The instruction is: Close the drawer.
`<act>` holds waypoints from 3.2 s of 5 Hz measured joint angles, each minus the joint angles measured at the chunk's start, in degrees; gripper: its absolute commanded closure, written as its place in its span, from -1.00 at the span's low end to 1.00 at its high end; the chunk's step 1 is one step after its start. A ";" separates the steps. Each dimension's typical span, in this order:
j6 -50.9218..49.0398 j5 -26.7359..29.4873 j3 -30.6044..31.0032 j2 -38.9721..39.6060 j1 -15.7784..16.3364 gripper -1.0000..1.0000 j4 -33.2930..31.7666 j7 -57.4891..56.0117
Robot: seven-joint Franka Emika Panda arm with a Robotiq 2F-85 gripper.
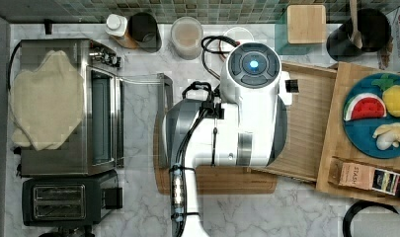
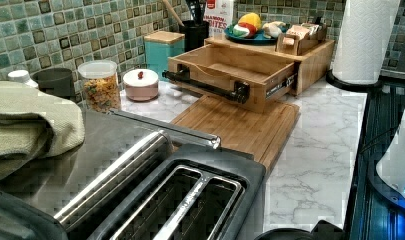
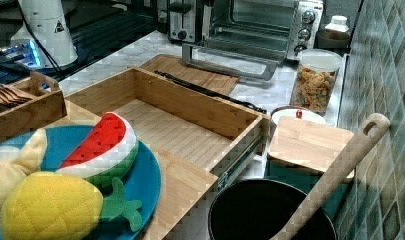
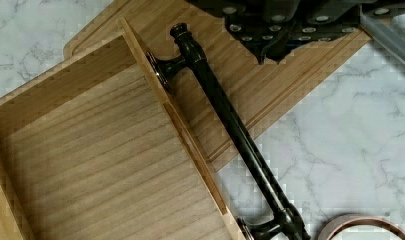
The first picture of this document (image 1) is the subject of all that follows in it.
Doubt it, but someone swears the wooden spoon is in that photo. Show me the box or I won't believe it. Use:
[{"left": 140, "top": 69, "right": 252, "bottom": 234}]
[{"left": 349, "top": 0, "right": 362, "bottom": 48}]

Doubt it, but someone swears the black round pan rim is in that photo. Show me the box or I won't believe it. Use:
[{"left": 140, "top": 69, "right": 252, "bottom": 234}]
[{"left": 342, "top": 200, "right": 400, "bottom": 237}]

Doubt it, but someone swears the white bowl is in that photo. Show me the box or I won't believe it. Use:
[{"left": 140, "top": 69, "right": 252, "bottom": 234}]
[{"left": 219, "top": 27, "right": 255, "bottom": 51}]

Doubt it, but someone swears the stainless steel toaster oven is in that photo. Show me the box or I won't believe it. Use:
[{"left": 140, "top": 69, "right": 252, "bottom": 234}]
[{"left": 16, "top": 39, "right": 172, "bottom": 178}]

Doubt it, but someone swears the clear cereal jar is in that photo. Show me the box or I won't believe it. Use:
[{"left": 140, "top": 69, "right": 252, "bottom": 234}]
[{"left": 171, "top": 17, "right": 203, "bottom": 60}]

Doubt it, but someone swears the wooden tea box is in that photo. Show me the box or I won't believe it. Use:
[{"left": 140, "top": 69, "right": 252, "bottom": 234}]
[{"left": 328, "top": 159, "right": 400, "bottom": 198}]

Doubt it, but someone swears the black two-slot toaster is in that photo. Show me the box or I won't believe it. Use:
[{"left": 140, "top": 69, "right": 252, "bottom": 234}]
[{"left": 22, "top": 170, "right": 123, "bottom": 228}]

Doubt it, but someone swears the wooden drawer box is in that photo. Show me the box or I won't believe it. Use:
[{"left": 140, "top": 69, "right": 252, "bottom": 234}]
[{"left": 264, "top": 61, "right": 400, "bottom": 205}]

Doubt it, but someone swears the black utensil holder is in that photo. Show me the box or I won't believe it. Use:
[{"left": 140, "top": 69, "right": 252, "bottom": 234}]
[{"left": 326, "top": 9, "right": 391, "bottom": 61}]

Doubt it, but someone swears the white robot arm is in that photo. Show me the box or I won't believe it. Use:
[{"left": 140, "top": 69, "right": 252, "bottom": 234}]
[{"left": 162, "top": 42, "right": 292, "bottom": 237}]

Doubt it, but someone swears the white cap bottle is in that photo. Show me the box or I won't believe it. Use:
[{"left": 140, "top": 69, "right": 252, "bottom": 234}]
[{"left": 105, "top": 14, "right": 137, "bottom": 49}]

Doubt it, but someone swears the bamboo cutting board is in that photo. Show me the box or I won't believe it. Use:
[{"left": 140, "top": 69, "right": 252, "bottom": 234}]
[{"left": 153, "top": 118, "right": 278, "bottom": 195}]

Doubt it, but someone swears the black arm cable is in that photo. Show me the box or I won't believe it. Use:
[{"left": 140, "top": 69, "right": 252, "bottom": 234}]
[{"left": 170, "top": 35, "right": 239, "bottom": 237}]

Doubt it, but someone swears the plush pineapple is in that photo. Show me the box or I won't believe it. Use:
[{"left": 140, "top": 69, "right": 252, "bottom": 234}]
[{"left": 371, "top": 73, "right": 400, "bottom": 118}]

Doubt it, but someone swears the dark glass jar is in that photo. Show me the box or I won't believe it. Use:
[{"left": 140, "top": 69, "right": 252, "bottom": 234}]
[{"left": 128, "top": 13, "right": 162, "bottom": 53}]

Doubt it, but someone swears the beige cloth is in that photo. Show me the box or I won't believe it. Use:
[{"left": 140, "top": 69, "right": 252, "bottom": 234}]
[{"left": 9, "top": 50, "right": 84, "bottom": 151}]

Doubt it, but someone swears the plush banana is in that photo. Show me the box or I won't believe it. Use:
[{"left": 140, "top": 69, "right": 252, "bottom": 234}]
[{"left": 372, "top": 122, "right": 400, "bottom": 150}]

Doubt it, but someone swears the plush watermelon slice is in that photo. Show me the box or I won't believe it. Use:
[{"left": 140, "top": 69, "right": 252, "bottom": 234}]
[{"left": 344, "top": 93, "right": 387, "bottom": 121}]

